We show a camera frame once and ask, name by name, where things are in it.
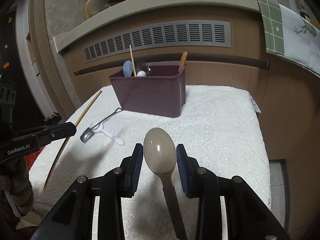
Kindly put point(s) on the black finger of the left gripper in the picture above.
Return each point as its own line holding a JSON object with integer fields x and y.
{"x": 68, "y": 130}

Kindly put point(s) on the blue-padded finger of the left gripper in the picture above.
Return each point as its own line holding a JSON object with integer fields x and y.
{"x": 37, "y": 130}

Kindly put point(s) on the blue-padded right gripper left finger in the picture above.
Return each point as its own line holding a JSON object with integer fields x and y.
{"x": 120, "y": 182}

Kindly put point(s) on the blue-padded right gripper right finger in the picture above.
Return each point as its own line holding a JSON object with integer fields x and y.
{"x": 202, "y": 184}

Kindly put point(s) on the grey spoon black handle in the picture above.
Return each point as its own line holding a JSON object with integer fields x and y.
{"x": 161, "y": 158}

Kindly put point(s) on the white plastic spoon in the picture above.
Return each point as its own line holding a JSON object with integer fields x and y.
{"x": 99, "y": 128}

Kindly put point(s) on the blue plastic spoon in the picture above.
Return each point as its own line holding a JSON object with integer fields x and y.
{"x": 127, "y": 68}

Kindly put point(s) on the white ball-handle metal spoon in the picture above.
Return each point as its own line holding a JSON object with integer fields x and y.
{"x": 141, "y": 74}

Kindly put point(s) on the dark metal spoon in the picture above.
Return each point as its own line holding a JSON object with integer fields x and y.
{"x": 142, "y": 65}

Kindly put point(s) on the long wooden chopstick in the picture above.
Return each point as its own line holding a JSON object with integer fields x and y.
{"x": 132, "y": 60}

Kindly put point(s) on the light wooden spoon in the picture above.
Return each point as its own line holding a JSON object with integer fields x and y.
{"x": 182, "y": 61}

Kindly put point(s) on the white textured table cloth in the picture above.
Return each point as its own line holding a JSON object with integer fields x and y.
{"x": 218, "y": 127}

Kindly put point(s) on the dark purple utensil bin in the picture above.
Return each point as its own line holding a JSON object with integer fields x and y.
{"x": 163, "y": 93}

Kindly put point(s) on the grey ventilation grille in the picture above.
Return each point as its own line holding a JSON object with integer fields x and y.
{"x": 166, "y": 34}

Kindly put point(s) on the green white deer towel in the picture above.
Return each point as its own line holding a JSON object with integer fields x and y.
{"x": 289, "y": 36}

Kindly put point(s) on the beige stone countertop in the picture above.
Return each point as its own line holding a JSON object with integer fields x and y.
{"x": 133, "y": 7}

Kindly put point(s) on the steel spoon wire loop handle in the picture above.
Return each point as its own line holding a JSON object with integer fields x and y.
{"x": 88, "y": 133}

